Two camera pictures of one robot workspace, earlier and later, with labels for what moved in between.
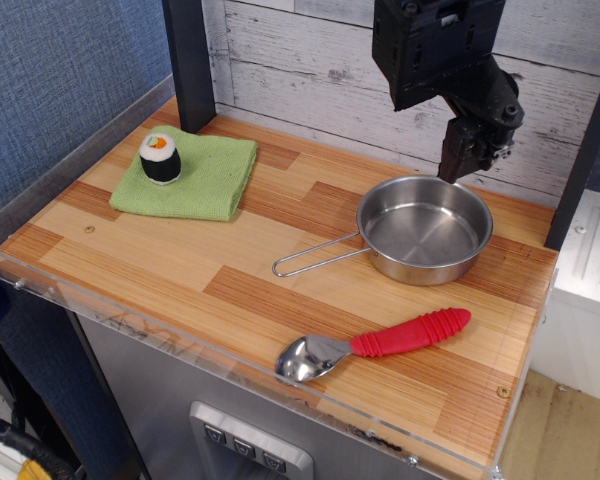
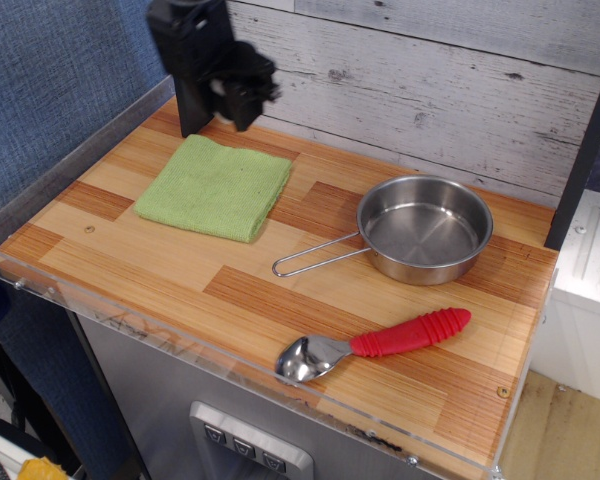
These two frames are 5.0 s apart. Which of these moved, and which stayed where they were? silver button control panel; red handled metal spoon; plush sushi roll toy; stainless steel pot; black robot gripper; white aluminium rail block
Moved: plush sushi roll toy; black robot gripper
Stayed: white aluminium rail block; silver button control panel; stainless steel pot; red handled metal spoon
